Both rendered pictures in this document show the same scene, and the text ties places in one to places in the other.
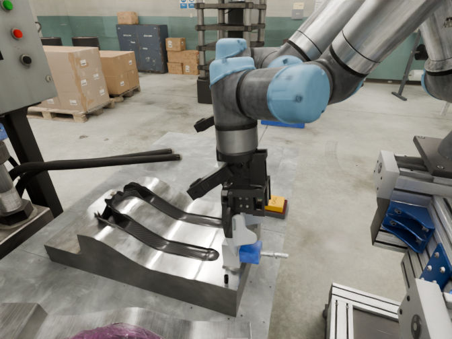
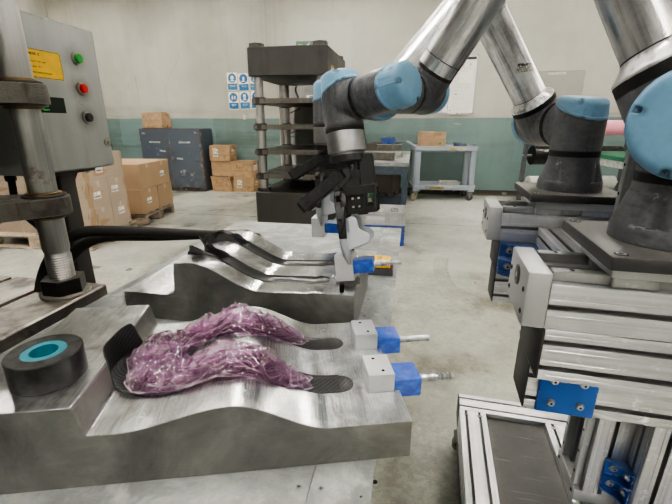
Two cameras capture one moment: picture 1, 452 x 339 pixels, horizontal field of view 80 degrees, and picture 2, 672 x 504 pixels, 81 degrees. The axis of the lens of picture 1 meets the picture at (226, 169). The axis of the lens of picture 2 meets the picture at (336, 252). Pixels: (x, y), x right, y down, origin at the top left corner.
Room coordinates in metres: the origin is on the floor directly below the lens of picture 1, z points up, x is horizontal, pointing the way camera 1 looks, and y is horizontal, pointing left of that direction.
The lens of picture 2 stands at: (-0.35, 0.10, 1.20)
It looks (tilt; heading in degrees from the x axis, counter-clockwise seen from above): 18 degrees down; 353
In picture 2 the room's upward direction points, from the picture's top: straight up
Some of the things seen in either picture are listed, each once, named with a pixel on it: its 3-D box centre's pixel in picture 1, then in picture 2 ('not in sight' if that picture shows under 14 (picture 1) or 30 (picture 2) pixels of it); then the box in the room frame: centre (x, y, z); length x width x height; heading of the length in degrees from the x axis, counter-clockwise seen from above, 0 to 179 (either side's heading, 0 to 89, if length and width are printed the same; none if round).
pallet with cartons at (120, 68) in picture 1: (97, 74); (113, 190); (5.16, 2.37, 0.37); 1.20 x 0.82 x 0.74; 81
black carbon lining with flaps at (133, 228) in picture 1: (159, 217); (259, 255); (0.51, 0.17, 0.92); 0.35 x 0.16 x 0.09; 73
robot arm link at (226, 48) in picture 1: (232, 63); (329, 104); (0.71, -0.02, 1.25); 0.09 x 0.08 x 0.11; 93
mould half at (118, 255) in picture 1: (158, 228); (256, 273); (0.53, 0.18, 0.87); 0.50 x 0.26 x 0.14; 73
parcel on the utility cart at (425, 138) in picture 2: not in sight; (431, 140); (6.09, -2.25, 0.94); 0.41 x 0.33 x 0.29; 80
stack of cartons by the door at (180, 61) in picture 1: (183, 56); (234, 168); (7.30, 1.06, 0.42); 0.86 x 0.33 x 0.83; 73
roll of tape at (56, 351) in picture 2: not in sight; (47, 363); (0.10, 0.39, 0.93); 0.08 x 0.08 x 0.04
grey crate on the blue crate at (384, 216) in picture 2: not in sight; (376, 214); (3.68, -0.83, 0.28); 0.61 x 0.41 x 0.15; 73
